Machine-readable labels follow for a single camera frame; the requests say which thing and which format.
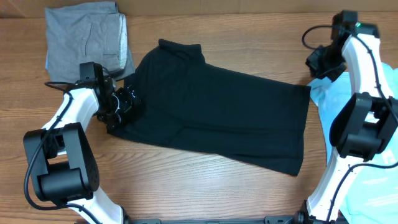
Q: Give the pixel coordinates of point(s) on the black t-shirt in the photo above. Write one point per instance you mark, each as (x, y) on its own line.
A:
(185, 103)

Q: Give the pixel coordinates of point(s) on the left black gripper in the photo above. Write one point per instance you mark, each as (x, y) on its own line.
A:
(127, 103)

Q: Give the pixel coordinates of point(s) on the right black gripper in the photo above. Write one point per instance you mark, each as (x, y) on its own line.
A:
(313, 65)

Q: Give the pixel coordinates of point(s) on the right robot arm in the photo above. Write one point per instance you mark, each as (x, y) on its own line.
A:
(367, 122)

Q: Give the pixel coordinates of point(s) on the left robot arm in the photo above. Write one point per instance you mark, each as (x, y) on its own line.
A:
(62, 171)

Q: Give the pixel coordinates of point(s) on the folded grey shorts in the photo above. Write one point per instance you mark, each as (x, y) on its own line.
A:
(88, 32)

